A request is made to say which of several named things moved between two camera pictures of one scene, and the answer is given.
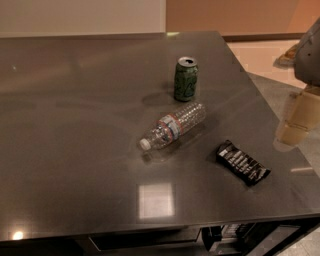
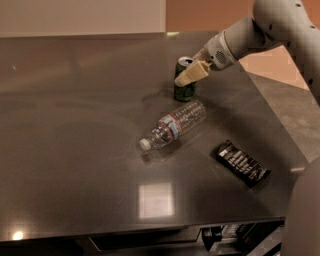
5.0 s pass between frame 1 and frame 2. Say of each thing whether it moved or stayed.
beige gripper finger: moved
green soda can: stayed
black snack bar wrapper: stayed
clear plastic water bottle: stayed
